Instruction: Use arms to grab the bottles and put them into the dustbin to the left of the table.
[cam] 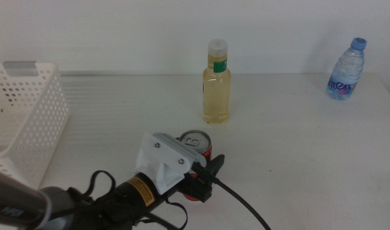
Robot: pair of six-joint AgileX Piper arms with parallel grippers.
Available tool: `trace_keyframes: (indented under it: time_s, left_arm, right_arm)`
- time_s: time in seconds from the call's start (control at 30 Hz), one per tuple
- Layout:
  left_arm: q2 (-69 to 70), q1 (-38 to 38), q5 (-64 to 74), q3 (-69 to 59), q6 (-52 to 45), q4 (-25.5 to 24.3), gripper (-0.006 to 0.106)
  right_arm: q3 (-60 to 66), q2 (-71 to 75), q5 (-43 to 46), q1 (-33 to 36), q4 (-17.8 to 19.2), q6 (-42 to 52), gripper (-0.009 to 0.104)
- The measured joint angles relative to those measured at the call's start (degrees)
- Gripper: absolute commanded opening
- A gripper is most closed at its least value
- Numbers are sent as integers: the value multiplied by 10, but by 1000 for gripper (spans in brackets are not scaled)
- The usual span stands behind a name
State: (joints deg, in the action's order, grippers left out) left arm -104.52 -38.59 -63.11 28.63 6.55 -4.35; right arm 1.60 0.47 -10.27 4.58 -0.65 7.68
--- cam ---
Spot red soda can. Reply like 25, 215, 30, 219
178, 130, 213, 203

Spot yellow liquid bottle green label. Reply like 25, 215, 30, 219
202, 38, 232, 125

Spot small water bottle blue cap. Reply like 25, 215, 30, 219
325, 37, 368, 102

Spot white perforated plastic basket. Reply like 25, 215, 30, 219
0, 61, 70, 190

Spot thin black wire loop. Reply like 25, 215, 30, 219
82, 170, 116, 205
140, 197, 189, 230

